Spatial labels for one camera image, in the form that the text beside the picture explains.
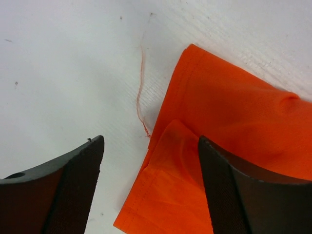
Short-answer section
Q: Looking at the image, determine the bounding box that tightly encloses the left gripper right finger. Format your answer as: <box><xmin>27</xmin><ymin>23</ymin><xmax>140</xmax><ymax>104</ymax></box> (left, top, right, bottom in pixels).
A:
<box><xmin>198</xmin><ymin>136</ymin><xmax>312</xmax><ymax>234</ymax></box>

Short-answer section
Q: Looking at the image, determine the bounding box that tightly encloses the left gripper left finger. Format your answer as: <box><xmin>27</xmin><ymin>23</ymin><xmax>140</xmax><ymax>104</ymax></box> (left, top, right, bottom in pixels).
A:
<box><xmin>0</xmin><ymin>136</ymin><xmax>104</xmax><ymax>234</ymax></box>

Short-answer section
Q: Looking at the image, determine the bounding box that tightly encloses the orange t shirt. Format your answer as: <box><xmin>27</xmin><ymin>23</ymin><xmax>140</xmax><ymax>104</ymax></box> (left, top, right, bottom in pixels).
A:
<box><xmin>114</xmin><ymin>44</ymin><xmax>312</xmax><ymax>234</ymax></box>

